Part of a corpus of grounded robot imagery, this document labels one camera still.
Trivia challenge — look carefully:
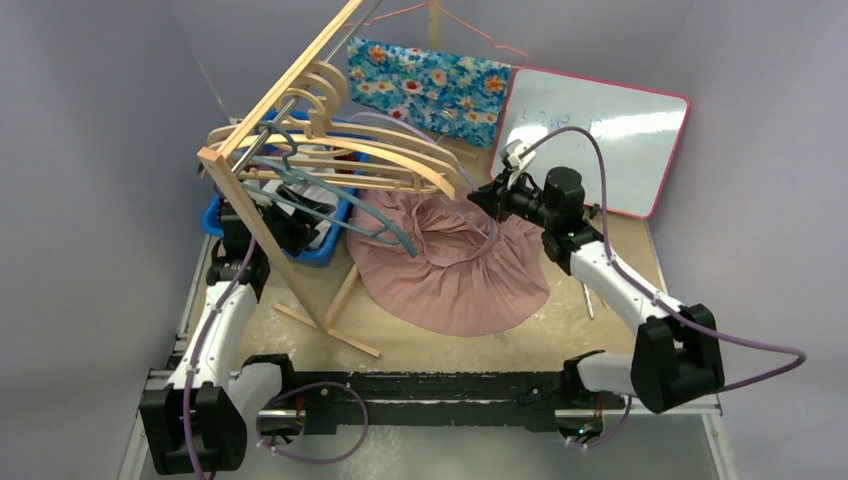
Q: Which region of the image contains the silver pen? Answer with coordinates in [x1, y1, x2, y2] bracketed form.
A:
[581, 283, 595, 320]

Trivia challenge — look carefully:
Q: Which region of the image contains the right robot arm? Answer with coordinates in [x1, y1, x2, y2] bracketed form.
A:
[467, 167, 725, 413]

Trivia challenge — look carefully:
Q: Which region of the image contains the blue-grey plastic hanger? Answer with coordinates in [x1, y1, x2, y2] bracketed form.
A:
[242, 120, 418, 257]

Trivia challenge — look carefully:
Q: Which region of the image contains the blue plastic bin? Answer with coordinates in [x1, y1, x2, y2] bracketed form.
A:
[200, 109, 372, 270]

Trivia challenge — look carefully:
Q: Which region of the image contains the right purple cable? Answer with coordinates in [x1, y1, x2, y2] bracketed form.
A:
[519, 125, 808, 393]

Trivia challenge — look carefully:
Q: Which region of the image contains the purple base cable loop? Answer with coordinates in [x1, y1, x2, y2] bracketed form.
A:
[254, 381, 370, 466]

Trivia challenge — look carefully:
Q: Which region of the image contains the wooden clothes rack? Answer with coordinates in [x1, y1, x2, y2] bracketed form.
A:
[197, 0, 478, 359]

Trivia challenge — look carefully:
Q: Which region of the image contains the pink garment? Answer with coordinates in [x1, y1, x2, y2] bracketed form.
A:
[346, 189, 550, 337]

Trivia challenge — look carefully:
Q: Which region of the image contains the whiteboard with pink frame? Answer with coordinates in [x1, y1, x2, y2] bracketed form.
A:
[495, 68, 690, 219]

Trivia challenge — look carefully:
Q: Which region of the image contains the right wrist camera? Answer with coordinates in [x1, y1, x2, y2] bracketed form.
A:
[500, 140, 536, 190]

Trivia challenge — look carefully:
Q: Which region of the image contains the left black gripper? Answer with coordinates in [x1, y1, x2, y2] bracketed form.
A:
[254, 188, 333, 259]

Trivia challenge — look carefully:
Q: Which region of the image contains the red polka dot skirt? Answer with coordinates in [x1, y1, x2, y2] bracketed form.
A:
[332, 149, 361, 175]

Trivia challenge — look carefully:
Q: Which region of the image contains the grey white t-shirt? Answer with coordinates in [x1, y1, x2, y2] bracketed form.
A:
[261, 180, 340, 249]

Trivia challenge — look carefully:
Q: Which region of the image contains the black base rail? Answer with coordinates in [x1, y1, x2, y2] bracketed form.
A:
[142, 367, 723, 439]

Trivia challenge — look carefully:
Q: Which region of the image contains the blue floral cloth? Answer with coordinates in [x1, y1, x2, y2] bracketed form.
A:
[347, 37, 512, 148]

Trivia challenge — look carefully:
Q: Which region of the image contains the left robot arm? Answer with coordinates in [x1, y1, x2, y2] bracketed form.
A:
[139, 181, 351, 479]

